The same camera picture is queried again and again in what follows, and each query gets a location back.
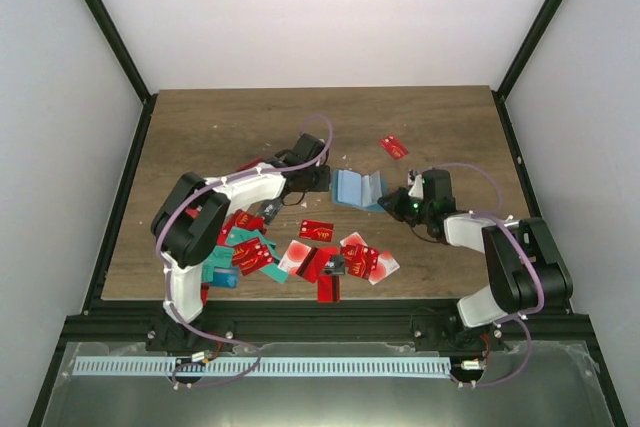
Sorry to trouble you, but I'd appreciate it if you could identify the teal leather card holder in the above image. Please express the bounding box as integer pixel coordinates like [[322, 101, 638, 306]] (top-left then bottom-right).
[[331, 169, 388, 212]]

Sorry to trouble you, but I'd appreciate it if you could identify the red card black stripe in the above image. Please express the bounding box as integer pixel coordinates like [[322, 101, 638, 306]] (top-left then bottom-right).
[[295, 246, 339, 284]]

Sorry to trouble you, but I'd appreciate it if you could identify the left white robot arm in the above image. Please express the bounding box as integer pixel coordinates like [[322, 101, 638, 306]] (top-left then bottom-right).
[[151, 133, 331, 351]]

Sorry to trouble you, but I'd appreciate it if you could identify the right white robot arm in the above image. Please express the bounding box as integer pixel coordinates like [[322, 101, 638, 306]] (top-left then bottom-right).
[[377, 168, 573, 350]]

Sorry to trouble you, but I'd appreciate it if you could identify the red VIP card centre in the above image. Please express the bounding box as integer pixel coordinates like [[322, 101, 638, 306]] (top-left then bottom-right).
[[299, 219, 334, 242]]

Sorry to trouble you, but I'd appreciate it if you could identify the red card far right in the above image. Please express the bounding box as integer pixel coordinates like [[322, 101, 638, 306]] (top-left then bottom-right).
[[379, 135, 409, 160]]

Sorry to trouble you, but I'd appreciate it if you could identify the black card centre left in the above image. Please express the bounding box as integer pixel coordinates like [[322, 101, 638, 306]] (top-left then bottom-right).
[[256, 199, 283, 225]]

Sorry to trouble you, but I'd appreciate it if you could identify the white red card right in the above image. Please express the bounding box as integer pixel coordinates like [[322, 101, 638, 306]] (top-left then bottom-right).
[[369, 251, 400, 285]]

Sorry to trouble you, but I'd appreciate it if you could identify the red gold card right pile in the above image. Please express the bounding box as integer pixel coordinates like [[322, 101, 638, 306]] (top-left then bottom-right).
[[340, 244, 379, 280]]

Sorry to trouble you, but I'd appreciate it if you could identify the red gold card pile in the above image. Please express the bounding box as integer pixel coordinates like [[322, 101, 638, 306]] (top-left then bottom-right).
[[231, 238, 280, 276], [340, 244, 379, 280]]

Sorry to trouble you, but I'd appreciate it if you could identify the white red circle card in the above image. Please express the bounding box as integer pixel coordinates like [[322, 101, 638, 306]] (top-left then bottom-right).
[[278, 240, 311, 274]]

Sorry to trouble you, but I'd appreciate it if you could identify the small black card lower centre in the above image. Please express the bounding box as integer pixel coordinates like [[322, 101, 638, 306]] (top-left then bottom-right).
[[323, 254, 347, 276]]

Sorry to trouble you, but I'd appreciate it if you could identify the teal card with stripe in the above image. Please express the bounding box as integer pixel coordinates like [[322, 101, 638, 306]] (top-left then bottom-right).
[[259, 248, 289, 284]]

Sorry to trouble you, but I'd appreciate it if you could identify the red striped card table edge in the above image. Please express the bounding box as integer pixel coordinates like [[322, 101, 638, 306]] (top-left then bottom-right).
[[316, 275, 341, 304]]

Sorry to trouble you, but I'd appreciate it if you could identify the teal card front left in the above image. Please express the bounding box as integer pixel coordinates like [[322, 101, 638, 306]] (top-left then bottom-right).
[[202, 245, 234, 283]]

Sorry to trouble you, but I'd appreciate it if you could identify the blue card front left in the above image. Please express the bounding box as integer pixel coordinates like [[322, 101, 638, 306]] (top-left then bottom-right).
[[210, 267, 239, 289]]

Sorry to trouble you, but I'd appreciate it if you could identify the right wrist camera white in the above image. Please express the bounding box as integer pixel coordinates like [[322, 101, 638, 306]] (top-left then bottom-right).
[[407, 170, 424, 200]]

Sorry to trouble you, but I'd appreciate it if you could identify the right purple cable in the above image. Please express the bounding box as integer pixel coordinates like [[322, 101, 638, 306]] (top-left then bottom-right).
[[414, 162, 546, 389]]

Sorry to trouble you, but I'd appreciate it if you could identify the purple cable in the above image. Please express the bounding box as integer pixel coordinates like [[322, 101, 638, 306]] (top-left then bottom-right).
[[155, 114, 335, 391], [414, 162, 546, 389]]

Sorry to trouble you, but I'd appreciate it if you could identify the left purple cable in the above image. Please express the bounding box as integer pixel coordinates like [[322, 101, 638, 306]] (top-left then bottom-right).
[[155, 114, 335, 391]]

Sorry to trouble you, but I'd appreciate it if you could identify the light blue slotted cable duct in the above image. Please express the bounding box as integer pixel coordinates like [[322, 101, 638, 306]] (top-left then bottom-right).
[[72, 356, 451, 379]]

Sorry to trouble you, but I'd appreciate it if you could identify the black frame post right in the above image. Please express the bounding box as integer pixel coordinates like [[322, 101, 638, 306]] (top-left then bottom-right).
[[494, 0, 594, 98]]

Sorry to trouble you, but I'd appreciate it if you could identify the black frame post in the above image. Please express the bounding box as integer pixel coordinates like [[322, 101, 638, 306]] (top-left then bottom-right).
[[494, 0, 594, 98], [53, 0, 153, 104]]

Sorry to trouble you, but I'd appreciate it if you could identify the black frame post left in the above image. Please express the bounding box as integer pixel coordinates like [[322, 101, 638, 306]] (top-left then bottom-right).
[[53, 0, 153, 104]]

